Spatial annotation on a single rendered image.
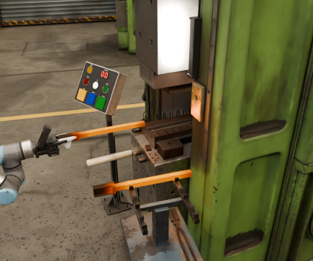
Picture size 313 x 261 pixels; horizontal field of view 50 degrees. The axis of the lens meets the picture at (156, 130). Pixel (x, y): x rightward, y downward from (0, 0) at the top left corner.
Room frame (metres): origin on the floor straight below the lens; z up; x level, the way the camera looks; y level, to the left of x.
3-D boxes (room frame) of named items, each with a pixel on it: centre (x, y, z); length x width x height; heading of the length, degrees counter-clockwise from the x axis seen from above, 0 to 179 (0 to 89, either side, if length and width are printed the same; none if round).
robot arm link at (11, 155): (1.37, 0.71, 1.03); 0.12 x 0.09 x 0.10; 113
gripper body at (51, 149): (1.44, 0.55, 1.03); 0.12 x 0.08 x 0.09; 113
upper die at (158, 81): (1.76, -0.14, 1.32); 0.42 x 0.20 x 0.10; 113
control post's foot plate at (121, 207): (2.16, 0.34, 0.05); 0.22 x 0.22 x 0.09; 23
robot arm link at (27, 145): (1.40, 0.63, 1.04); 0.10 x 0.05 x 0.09; 23
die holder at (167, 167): (1.71, -0.17, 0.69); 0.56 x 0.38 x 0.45; 113
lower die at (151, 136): (1.76, -0.14, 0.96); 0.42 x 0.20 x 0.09; 113
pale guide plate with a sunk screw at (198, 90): (1.44, -0.19, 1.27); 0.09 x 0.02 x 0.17; 23
